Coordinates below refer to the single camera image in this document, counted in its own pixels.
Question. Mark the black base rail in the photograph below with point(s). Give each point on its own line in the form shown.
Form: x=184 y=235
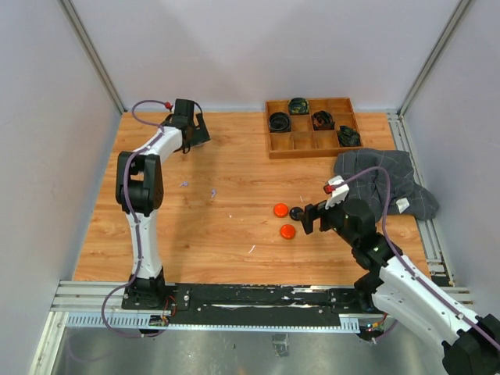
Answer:
x=251 y=306

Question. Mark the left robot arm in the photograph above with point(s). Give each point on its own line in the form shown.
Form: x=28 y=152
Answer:
x=139 y=192

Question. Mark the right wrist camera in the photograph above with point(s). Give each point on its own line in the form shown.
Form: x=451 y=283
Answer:
x=337 y=189

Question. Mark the grey checked cloth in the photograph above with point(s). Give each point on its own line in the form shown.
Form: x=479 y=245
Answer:
x=392 y=175

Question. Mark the black earbud case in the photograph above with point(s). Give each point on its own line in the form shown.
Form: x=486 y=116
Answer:
x=296 y=213

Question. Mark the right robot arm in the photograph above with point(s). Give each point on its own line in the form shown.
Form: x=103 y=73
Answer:
x=466 y=342

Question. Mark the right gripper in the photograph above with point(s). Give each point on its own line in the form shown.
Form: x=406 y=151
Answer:
x=312 y=212

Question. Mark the orange earbud case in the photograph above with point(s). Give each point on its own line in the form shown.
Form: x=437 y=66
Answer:
x=287 y=231
x=280 y=210

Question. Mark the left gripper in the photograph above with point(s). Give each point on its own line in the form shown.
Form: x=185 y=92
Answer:
x=200 y=135

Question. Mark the wooden compartment tray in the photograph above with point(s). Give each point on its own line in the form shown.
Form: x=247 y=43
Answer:
x=311 y=127

